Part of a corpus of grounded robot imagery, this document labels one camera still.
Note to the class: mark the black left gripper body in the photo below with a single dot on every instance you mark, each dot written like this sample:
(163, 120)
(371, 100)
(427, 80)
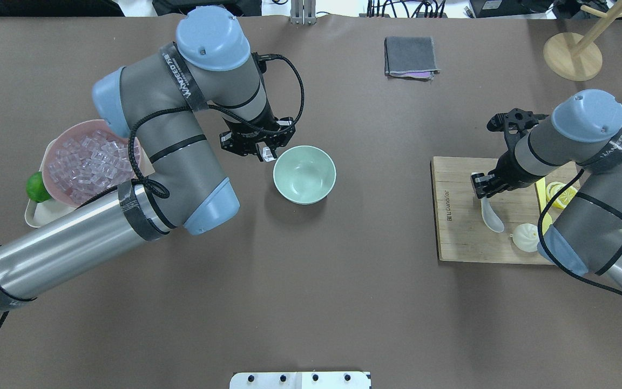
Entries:
(245, 140)

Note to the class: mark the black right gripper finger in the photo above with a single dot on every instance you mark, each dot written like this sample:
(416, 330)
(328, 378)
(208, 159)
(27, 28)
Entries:
(484, 186)

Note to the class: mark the yellow plastic knife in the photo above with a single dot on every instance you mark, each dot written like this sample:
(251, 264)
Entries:
(546, 221)

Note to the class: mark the round wooden stand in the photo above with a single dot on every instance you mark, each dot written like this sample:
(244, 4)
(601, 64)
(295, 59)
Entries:
(574, 56)

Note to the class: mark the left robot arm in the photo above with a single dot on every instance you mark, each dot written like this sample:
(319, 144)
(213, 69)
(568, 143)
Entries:
(209, 65)

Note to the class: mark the aluminium frame post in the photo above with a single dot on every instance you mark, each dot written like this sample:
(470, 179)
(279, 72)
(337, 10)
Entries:
(303, 12)

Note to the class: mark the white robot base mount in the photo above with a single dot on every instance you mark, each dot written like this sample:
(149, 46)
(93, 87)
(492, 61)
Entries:
(302, 379)

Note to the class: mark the pink bowl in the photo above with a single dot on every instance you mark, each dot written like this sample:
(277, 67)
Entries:
(89, 162)

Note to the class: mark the bamboo cutting board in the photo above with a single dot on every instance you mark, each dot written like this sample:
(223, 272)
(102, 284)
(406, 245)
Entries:
(462, 235)

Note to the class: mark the single clear ice cube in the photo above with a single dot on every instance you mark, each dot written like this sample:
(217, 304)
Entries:
(267, 154)

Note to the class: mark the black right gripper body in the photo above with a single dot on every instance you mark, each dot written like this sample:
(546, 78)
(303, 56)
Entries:
(507, 169)

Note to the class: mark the mint green bowl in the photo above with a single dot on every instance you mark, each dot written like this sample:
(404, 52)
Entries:
(304, 175)

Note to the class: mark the white ceramic spoon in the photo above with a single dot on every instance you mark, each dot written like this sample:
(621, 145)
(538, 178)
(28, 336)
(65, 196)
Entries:
(490, 217)

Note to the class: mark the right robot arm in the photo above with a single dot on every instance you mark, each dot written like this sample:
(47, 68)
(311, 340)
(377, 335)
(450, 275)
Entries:
(585, 129)

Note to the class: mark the purple cloth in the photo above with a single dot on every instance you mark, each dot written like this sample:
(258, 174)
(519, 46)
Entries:
(423, 76)

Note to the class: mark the green lime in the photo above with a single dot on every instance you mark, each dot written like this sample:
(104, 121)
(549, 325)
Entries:
(35, 188)

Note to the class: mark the clear ice cubes pile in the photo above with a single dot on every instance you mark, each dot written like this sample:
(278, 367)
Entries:
(92, 165)

